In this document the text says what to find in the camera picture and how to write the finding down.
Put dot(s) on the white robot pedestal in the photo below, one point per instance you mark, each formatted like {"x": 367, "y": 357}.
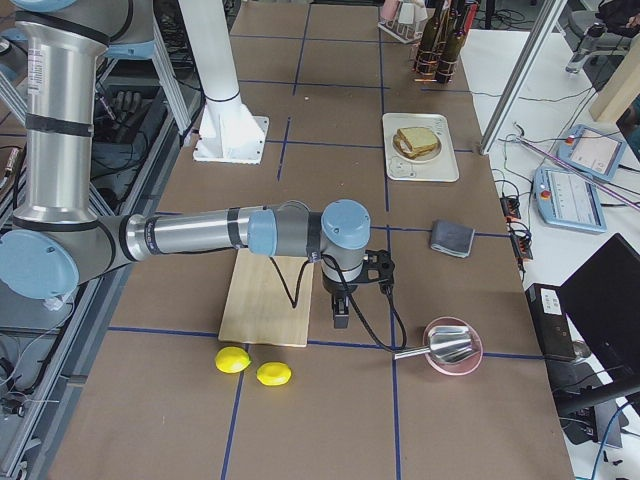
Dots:
{"x": 228, "y": 131}

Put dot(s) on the black computer monitor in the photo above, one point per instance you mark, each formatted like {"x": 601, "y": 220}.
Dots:
{"x": 601, "y": 298}

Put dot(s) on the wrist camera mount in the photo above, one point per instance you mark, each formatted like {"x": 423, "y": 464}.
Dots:
{"x": 378, "y": 267}

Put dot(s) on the cream bear tray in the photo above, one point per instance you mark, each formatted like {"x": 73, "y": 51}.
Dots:
{"x": 443, "y": 168}

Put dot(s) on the bread slice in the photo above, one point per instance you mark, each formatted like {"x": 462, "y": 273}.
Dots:
{"x": 417, "y": 137}
{"x": 420, "y": 155}

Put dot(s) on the blue teach pendant far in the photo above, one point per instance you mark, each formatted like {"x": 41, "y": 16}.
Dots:
{"x": 592, "y": 151}

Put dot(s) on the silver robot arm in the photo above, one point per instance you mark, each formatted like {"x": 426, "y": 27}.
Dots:
{"x": 56, "y": 242}

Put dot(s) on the pink bowl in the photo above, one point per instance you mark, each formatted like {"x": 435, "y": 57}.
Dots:
{"x": 465, "y": 367}

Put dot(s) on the grey folded cloth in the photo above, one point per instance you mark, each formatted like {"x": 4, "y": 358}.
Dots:
{"x": 451, "y": 238}

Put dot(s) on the copper wire bottle rack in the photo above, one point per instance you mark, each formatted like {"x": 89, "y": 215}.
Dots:
{"x": 432, "y": 65}

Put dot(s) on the dark wine bottle near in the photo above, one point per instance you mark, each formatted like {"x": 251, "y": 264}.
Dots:
{"x": 459, "y": 24}

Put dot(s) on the metal scoop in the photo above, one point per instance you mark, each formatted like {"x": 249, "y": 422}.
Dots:
{"x": 446, "y": 344}

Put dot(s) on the yellow lemon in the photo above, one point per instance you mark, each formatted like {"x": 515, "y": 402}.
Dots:
{"x": 274, "y": 374}
{"x": 232, "y": 359}

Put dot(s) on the yellow lemon right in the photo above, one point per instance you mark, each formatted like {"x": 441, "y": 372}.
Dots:
{"x": 274, "y": 374}

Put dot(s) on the blue teach pendant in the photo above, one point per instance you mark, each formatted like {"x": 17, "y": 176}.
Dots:
{"x": 565, "y": 200}
{"x": 592, "y": 151}

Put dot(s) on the aluminium frame post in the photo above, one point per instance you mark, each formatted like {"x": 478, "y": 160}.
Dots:
{"x": 542, "y": 28}

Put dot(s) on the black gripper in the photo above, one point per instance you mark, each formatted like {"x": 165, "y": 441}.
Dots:
{"x": 335, "y": 289}

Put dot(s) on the blue teach pendant near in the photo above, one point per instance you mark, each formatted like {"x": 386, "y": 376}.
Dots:
{"x": 565, "y": 200}

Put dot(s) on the yellow lemon left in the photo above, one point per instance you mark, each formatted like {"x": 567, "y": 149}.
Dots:
{"x": 232, "y": 359}

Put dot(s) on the dark wine bottle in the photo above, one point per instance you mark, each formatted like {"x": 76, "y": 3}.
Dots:
{"x": 435, "y": 26}
{"x": 459, "y": 24}

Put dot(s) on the white wire cup rack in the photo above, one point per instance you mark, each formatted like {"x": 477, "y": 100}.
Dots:
{"x": 404, "y": 20}

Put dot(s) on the dark wine bottle far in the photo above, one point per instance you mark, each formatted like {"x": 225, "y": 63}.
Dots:
{"x": 435, "y": 26}

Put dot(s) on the black desktop box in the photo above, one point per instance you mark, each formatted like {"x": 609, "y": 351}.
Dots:
{"x": 550, "y": 322}

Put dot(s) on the wooden cutting board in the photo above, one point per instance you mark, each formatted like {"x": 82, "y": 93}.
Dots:
{"x": 268, "y": 301}

